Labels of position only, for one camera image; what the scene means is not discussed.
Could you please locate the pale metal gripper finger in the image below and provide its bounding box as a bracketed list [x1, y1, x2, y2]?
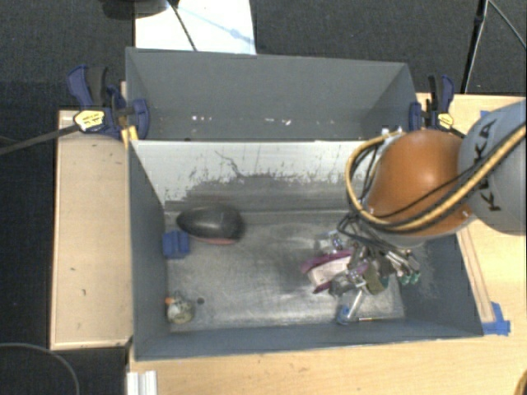
[328, 274, 356, 296]
[339, 277, 368, 325]

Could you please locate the purple and white packet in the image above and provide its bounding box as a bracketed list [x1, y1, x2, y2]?
[299, 248, 356, 295]

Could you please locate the clear plastic object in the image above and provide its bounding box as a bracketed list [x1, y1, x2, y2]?
[314, 230, 346, 256]

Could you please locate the grey metal bin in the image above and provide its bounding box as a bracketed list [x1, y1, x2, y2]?
[124, 46, 485, 362]

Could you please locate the black oval brush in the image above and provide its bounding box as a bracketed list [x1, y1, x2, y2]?
[175, 203, 247, 246]

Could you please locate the small grey toy animal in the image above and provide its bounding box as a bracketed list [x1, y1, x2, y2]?
[165, 290, 198, 326]

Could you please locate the blue sponge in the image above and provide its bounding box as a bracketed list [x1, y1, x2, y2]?
[161, 229, 191, 260]

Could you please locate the pale wood board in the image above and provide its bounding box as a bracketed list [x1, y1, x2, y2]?
[49, 109, 135, 351]

